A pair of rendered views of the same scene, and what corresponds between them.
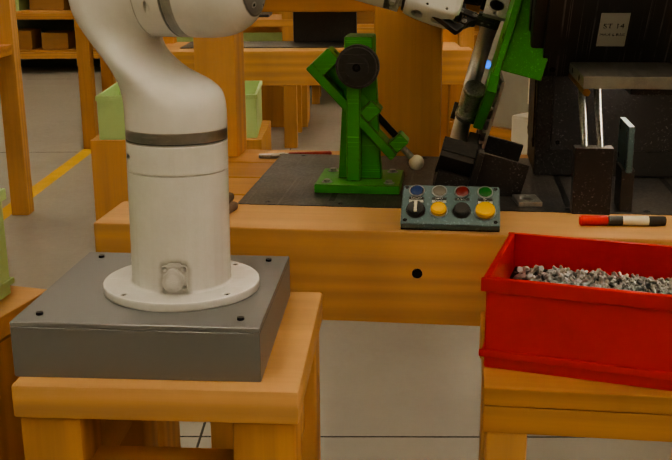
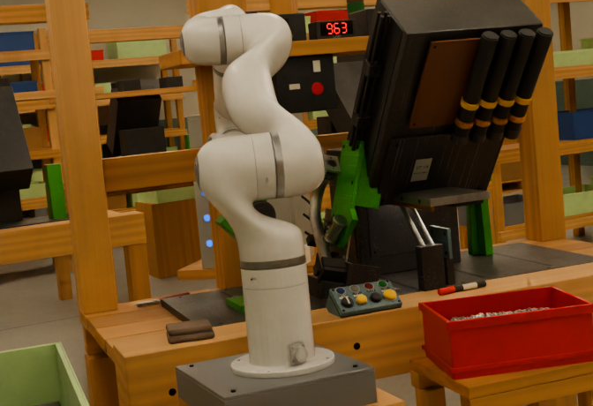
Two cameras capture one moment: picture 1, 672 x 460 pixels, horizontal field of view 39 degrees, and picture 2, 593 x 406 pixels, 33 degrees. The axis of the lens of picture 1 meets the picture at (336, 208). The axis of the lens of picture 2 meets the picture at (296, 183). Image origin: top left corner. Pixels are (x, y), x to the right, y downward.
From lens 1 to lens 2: 109 cm
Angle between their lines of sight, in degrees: 29
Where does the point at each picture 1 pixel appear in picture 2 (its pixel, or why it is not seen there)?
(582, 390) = (518, 376)
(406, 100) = not seen: hidden behind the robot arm
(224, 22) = (314, 184)
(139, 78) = (265, 226)
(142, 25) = (258, 193)
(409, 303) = not seen: hidden behind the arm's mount
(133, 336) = (302, 389)
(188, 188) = (300, 292)
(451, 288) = (379, 351)
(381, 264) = (334, 344)
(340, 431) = not seen: outside the picture
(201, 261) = (309, 340)
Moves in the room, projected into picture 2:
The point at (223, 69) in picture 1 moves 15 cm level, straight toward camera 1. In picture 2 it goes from (101, 239) to (124, 244)
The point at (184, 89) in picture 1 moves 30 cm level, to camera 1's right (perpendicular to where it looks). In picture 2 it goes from (289, 229) to (428, 207)
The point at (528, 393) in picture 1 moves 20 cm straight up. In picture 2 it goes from (492, 385) to (484, 285)
